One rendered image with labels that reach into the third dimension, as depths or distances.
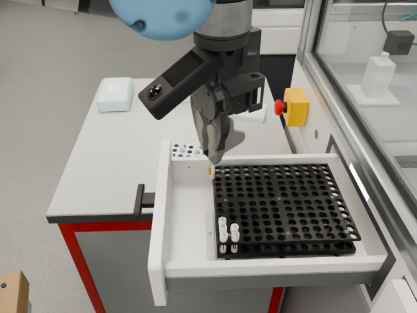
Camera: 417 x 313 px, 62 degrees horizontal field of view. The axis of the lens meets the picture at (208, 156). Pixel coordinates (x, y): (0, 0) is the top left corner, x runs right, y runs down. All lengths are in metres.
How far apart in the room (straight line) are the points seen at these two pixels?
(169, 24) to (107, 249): 0.74
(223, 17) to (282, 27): 0.91
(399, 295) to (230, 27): 0.39
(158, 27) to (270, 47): 1.11
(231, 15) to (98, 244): 0.66
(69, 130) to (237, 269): 2.05
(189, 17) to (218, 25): 0.18
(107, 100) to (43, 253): 0.91
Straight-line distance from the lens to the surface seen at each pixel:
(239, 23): 0.44
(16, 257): 1.83
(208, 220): 0.64
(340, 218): 0.62
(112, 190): 0.85
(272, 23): 1.31
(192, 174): 0.72
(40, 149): 2.37
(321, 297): 0.88
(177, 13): 0.25
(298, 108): 0.87
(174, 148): 0.88
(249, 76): 0.50
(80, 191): 0.87
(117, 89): 1.14
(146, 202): 0.60
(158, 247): 0.51
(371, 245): 0.65
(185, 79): 0.45
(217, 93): 0.47
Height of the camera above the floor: 1.34
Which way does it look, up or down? 40 degrees down
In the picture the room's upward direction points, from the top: straight up
